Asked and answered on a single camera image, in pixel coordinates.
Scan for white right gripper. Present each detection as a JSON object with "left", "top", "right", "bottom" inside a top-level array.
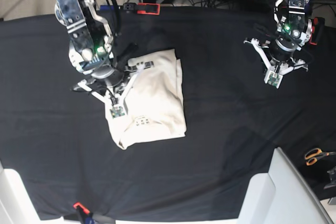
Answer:
[{"left": 77, "top": 61, "right": 154, "bottom": 118}]

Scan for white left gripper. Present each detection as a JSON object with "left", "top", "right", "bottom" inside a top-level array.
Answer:
[{"left": 244, "top": 37, "right": 308, "bottom": 88}]

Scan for white T-shirt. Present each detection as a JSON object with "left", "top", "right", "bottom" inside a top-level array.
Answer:
[{"left": 105, "top": 49, "right": 187, "bottom": 150}]

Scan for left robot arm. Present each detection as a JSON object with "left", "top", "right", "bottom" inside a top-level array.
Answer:
[{"left": 244, "top": 0, "right": 314, "bottom": 89}]

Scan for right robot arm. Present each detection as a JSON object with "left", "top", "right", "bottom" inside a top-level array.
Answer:
[{"left": 55, "top": 0, "right": 154, "bottom": 119}]

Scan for black table cloth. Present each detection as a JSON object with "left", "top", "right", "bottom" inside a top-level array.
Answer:
[{"left": 1, "top": 7, "right": 335, "bottom": 221}]

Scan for red black right clamp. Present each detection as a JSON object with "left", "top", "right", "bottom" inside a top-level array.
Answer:
[{"left": 309, "top": 17, "right": 325, "bottom": 46}]

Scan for red black clamp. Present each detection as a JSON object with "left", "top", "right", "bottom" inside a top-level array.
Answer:
[
  {"left": 64, "top": 202, "right": 115, "bottom": 224},
  {"left": 119, "top": 2, "right": 161, "bottom": 15},
  {"left": 309, "top": 17, "right": 325, "bottom": 46}
]

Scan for red black top clamp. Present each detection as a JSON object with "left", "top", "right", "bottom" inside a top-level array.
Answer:
[{"left": 119, "top": 2, "right": 161, "bottom": 15}]

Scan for red black bottom clamp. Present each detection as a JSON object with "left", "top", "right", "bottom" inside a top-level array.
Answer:
[{"left": 64, "top": 202, "right": 115, "bottom": 224}]

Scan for white left side board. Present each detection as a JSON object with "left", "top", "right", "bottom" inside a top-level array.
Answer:
[{"left": 1, "top": 166, "right": 64, "bottom": 224}]

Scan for orange handled scissors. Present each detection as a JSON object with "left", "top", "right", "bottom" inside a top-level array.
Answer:
[{"left": 304, "top": 148, "right": 335, "bottom": 166}]

